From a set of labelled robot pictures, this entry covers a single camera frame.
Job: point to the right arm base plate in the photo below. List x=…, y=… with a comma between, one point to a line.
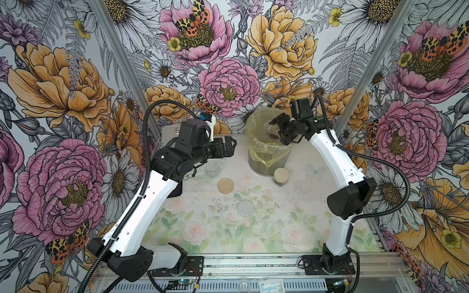
x=327, y=265

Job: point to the black rectangular case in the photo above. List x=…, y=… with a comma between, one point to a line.
x=177, y=191

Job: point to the closed beige lid jar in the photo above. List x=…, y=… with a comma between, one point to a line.
x=281, y=176

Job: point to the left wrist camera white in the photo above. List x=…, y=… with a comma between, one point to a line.
x=210, y=120

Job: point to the silver first aid case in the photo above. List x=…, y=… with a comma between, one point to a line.
x=169, y=132

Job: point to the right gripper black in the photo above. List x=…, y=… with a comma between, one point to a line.
x=281, y=119

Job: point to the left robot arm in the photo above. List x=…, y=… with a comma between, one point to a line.
x=121, y=248

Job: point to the clear jar beige lid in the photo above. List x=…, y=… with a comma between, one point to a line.
x=212, y=169

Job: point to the small metal scissors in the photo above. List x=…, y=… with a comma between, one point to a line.
x=188, y=176

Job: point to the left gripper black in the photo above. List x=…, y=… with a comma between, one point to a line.
x=219, y=153

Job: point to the foil tea jar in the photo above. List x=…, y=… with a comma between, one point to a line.
x=272, y=131

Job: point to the surgical label box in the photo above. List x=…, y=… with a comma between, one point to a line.
x=271, y=285

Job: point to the aluminium front rail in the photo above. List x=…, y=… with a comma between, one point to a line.
x=293, y=265

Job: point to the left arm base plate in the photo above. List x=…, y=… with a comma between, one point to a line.
x=190, y=266

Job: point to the peeled foil seal disc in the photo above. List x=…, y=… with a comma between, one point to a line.
x=245, y=208

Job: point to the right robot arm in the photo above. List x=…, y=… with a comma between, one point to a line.
x=350, y=189

